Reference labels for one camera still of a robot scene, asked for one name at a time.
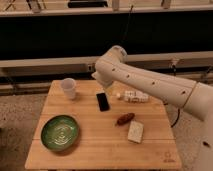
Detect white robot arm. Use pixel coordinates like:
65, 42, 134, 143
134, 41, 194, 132
92, 45, 213, 171

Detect green ceramic bowl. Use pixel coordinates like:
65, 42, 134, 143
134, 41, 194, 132
41, 115, 80, 152

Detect black smartphone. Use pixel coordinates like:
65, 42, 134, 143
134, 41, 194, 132
96, 93, 110, 111

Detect brown sausage toy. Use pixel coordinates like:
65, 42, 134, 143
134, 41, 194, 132
116, 113, 135, 125

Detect wooden table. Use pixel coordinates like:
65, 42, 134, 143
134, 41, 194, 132
25, 80, 182, 170

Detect white sponge block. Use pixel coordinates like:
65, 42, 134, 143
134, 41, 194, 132
128, 121, 144, 143

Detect white wall outlet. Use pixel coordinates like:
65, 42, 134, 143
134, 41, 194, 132
87, 64, 93, 72

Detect black floor cables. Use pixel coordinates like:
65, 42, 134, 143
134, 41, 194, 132
163, 66, 183, 129

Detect black hanging cable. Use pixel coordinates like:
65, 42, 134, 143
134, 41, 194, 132
120, 3, 135, 48

